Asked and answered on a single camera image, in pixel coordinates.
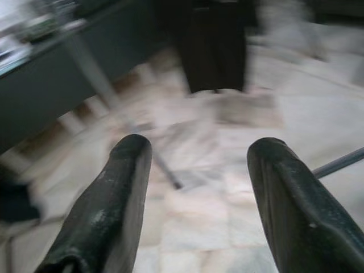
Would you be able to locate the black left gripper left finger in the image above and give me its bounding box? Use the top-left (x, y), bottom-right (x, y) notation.
top-left (34, 134), bottom-right (153, 273)

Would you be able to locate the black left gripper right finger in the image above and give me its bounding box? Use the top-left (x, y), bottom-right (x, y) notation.
top-left (246, 137), bottom-right (364, 273)

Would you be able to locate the black TV cabinet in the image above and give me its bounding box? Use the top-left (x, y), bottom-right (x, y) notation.
top-left (0, 0), bottom-right (183, 154)

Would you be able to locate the black polo shirt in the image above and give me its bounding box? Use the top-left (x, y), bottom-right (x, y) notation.
top-left (176, 0), bottom-right (248, 94)

